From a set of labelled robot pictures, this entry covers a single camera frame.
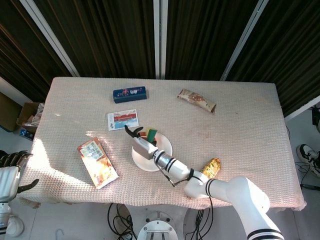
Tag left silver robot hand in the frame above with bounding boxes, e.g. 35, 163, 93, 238
0, 150, 40, 202

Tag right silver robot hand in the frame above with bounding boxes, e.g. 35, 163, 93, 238
124, 124, 159, 160

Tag green sponge with orange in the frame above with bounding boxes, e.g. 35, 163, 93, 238
144, 127, 159, 142

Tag silver robot base column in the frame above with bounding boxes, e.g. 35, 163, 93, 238
136, 210, 180, 240

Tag white round plate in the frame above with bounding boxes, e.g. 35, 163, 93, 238
131, 132, 174, 172

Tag red blue picture card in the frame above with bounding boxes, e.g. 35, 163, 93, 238
107, 108, 139, 132

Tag orange white snack bag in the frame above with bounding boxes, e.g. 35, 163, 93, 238
76, 136, 120, 190

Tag blue rectangular box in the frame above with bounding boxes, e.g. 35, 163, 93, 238
112, 86, 148, 104

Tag brown cardboard box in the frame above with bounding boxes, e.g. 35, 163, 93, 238
16, 101, 45, 134

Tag brown patterned snack pack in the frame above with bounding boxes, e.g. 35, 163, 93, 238
177, 88, 217, 115

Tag gold foil snack pack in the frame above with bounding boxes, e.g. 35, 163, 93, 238
201, 157, 222, 180

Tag pink waffle tablecloth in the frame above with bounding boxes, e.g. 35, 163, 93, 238
15, 76, 308, 211

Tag black white sneaker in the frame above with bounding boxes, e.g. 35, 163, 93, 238
296, 143, 320, 178

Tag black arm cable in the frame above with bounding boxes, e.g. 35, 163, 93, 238
159, 167, 215, 218

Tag black floor cables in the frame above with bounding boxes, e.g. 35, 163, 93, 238
107, 202, 137, 240

